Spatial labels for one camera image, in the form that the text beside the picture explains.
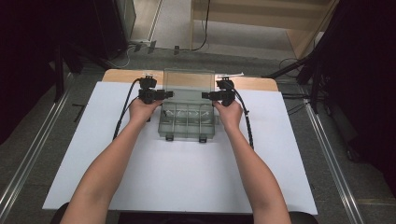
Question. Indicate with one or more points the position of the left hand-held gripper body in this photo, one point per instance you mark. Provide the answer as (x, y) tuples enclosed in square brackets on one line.
[(148, 93)]

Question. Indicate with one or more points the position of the white board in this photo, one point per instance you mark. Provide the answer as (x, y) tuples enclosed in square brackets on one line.
[(186, 174)]

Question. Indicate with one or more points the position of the black curtain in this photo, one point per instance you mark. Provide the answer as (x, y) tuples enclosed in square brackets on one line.
[(28, 62), (367, 77)]

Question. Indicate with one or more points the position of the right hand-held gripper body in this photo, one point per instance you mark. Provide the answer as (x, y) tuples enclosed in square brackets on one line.
[(226, 95)]

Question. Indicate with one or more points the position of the person's dark clothing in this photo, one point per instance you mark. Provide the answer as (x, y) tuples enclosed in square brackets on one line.
[(186, 219)]

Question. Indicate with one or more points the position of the black metal stand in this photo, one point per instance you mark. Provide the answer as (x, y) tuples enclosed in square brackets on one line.
[(58, 81), (315, 93)]

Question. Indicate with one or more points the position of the white power strip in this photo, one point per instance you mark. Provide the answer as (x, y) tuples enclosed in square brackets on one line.
[(140, 42)]

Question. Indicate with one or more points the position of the wooden table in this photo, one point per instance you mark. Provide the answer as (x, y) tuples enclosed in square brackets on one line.
[(121, 76)]

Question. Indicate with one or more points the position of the black cabinet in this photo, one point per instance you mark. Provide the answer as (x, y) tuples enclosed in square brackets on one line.
[(109, 28)]

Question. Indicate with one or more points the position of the clear grey compartment box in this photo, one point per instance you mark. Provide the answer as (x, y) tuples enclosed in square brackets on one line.
[(186, 127)]

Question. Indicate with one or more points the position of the wooden shelf frame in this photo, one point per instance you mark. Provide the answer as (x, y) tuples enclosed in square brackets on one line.
[(249, 18)]

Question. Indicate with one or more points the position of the metal floor rail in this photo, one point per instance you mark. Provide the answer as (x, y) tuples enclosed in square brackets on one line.
[(330, 155), (33, 149)]

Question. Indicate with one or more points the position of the person's left hand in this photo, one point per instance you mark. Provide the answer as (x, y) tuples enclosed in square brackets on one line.
[(141, 112)]

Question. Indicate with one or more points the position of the person's right hand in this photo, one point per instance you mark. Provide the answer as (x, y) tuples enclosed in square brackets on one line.
[(230, 115)]

